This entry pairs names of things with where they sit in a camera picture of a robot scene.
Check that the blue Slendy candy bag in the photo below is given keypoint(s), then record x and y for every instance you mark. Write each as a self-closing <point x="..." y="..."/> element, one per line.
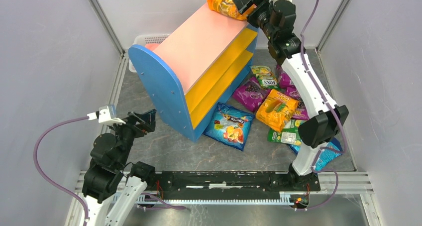
<point x="229" y="126"/>

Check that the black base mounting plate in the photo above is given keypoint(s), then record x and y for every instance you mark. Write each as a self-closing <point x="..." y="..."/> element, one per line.
<point x="228" y="185"/>

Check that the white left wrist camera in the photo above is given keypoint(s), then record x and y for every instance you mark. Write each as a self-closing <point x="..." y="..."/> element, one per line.
<point x="106" y="115"/>

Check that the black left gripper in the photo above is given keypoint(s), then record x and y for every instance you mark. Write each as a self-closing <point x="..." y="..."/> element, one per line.
<point x="139" y="123"/>

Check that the yellow green Fox's candy bag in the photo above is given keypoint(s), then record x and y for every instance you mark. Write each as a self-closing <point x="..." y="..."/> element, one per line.
<point x="265" y="77"/>

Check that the white slotted cable duct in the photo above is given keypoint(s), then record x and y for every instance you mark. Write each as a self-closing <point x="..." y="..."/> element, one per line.
<point x="284" y="200"/>

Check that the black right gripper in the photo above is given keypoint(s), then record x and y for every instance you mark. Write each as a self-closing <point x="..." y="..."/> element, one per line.
<point x="256" y="6"/>

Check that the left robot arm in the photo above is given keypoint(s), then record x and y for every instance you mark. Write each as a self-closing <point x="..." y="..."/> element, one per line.
<point x="109" y="159"/>

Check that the white plastic basket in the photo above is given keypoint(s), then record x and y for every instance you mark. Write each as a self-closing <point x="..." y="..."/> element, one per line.
<point x="148" y="39"/>

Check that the purple candy bag left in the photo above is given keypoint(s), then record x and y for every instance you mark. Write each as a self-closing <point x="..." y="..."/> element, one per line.
<point x="251" y="95"/>

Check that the orange candy bag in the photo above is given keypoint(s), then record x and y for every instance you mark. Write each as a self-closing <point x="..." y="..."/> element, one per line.
<point x="228" y="8"/>
<point x="276" y="110"/>

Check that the purple candy bag top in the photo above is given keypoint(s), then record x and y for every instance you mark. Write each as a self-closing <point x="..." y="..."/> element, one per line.
<point x="283" y="79"/>

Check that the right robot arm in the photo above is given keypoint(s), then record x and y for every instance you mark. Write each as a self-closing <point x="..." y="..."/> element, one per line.
<point x="276" y="19"/>

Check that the blue pink yellow shelf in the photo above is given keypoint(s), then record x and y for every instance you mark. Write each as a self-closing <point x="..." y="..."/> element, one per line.
<point x="199" y="65"/>

